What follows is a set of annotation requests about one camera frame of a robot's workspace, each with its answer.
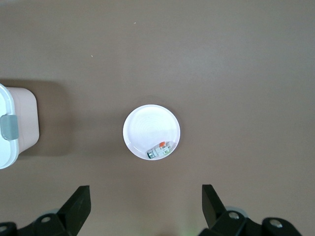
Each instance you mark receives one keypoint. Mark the white lidded storage box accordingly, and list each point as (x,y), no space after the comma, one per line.
(7,147)

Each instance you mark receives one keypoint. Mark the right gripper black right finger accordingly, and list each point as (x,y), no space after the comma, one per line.
(216,216)

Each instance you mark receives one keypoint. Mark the white round plate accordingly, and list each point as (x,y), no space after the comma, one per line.
(150,127)

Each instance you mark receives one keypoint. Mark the brown table mat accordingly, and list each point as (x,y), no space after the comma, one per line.
(197,61)

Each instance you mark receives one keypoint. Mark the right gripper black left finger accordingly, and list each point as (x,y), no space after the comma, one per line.
(73,214)

